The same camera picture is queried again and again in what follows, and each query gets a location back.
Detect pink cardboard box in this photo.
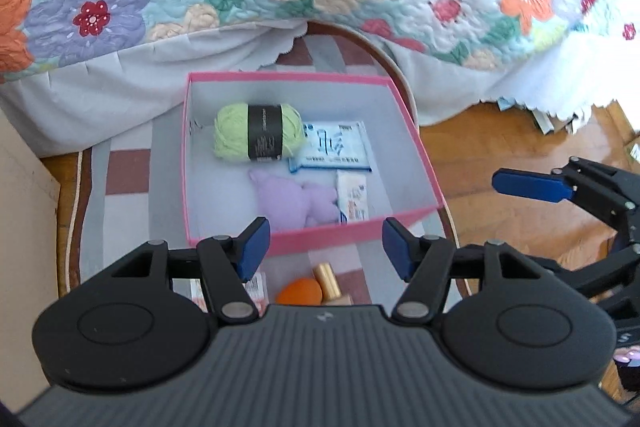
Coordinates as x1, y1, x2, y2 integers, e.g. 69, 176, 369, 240
181, 72, 444, 256

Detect papers under bed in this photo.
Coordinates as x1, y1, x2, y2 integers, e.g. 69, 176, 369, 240
528, 108, 639, 162

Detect purple plush toy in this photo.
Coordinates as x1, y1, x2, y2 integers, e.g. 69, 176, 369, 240
248, 169, 341, 232

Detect clear cotton swab box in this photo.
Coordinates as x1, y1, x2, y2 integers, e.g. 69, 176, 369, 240
188, 271, 270, 313

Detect orange makeup sponge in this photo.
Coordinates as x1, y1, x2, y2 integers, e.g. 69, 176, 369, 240
276, 277, 323, 307

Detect green yarn ball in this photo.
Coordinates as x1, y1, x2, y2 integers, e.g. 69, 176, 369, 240
214, 103, 306, 162

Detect person's right hand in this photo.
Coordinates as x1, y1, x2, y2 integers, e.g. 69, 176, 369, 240
613, 346, 640, 367

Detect white tissue pack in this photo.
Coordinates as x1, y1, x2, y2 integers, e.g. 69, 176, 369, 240
336, 170, 369, 223

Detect foundation bottle gold cap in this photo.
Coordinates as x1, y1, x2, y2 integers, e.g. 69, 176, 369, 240
314, 262, 352, 306

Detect blue wet wipes pack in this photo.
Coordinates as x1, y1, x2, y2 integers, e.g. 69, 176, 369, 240
288, 121, 371, 173

